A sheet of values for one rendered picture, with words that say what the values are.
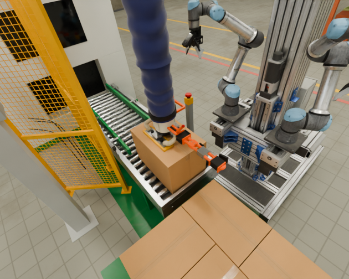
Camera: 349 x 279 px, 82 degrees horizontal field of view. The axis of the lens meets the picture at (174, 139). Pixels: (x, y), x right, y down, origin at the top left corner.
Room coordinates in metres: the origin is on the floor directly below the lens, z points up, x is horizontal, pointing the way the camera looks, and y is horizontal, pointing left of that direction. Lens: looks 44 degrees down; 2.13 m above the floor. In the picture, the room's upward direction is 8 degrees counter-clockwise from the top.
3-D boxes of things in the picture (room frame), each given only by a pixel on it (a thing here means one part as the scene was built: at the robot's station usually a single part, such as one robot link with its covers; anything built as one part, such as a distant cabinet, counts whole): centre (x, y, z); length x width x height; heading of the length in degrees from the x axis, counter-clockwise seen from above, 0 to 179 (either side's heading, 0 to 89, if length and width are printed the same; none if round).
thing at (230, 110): (1.40, -0.52, 1.09); 0.15 x 0.15 x 0.10
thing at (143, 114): (2.43, 0.52, 0.60); 1.60 x 0.11 x 0.09; 33
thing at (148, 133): (1.26, 0.14, 0.97); 0.34 x 0.10 x 0.05; 33
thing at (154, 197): (1.81, 0.82, 0.50); 2.31 x 0.05 x 0.19; 33
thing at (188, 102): (1.76, -0.20, 0.50); 0.07 x 0.07 x 1.00; 33
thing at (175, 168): (1.29, 0.07, 0.75); 0.60 x 0.40 x 0.40; 33
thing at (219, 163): (0.81, -0.26, 1.08); 0.08 x 0.07 x 0.05; 33
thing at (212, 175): (1.01, -0.10, 0.48); 0.70 x 0.03 x 0.15; 123
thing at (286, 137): (1.00, -0.82, 1.09); 0.15 x 0.15 x 0.10
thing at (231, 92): (1.40, -0.52, 1.20); 0.13 x 0.12 x 0.14; 7
